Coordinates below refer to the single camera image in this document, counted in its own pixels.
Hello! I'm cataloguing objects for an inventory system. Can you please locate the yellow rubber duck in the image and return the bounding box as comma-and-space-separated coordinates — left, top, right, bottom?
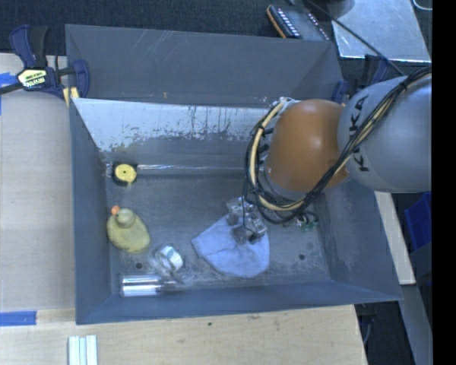
106, 205, 152, 254

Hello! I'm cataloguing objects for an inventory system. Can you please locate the yellow and black tape measure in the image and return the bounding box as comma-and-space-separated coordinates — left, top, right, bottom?
110, 160, 139, 186

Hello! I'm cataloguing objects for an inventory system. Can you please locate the pale wood flat board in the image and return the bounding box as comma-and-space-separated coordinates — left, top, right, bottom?
0, 89, 77, 313

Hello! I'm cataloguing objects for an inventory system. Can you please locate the grey metal bin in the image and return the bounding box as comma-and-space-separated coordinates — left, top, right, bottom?
64, 24, 404, 325

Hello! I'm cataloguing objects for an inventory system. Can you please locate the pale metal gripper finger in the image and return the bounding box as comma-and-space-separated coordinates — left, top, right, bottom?
226, 198, 245, 227
232, 217, 269, 246

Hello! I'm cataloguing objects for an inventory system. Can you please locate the white tape roll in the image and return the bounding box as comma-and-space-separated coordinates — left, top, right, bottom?
154, 244, 185, 273

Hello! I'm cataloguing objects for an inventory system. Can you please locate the light blue cloth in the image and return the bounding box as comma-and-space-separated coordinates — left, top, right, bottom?
190, 213, 271, 279

